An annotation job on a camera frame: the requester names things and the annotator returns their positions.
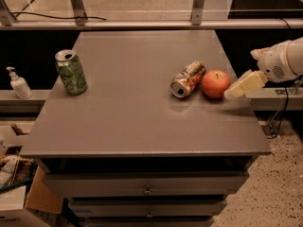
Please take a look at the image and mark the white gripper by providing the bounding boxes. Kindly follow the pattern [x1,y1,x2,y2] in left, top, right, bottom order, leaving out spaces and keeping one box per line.
[224,41,299,99]

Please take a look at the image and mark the red apple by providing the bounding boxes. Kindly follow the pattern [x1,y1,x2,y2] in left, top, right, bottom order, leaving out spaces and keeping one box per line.
[202,70,230,99]

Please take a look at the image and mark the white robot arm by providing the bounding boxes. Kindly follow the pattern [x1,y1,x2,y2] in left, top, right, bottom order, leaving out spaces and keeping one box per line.
[224,38,303,99]

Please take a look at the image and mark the orange soda can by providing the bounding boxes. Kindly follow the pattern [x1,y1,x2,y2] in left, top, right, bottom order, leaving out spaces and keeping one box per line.
[170,61,206,98]

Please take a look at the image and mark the green soda can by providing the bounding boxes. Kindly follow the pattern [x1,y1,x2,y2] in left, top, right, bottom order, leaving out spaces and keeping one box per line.
[55,49,87,96]

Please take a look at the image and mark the grey drawer cabinet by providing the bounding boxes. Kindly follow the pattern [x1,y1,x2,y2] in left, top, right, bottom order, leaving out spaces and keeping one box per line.
[22,30,270,227]

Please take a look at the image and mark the white pump bottle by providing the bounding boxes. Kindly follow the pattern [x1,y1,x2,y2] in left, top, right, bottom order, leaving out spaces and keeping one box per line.
[7,66,32,99]

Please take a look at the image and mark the cardboard box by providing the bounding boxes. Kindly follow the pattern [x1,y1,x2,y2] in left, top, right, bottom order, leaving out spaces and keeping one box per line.
[25,167,63,214]

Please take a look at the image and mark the white box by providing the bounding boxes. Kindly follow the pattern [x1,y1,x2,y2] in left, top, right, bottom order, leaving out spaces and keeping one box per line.
[0,186,50,227]

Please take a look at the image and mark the black cable right side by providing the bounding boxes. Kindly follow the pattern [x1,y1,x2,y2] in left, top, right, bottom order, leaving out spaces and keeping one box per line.
[265,85,290,140]

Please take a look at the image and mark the metal railing frame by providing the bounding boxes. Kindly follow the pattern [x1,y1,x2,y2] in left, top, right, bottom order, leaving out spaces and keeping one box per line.
[0,0,303,30]

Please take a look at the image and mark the black cable on floor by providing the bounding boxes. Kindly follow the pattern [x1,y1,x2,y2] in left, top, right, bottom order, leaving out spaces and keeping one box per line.
[9,10,108,21]

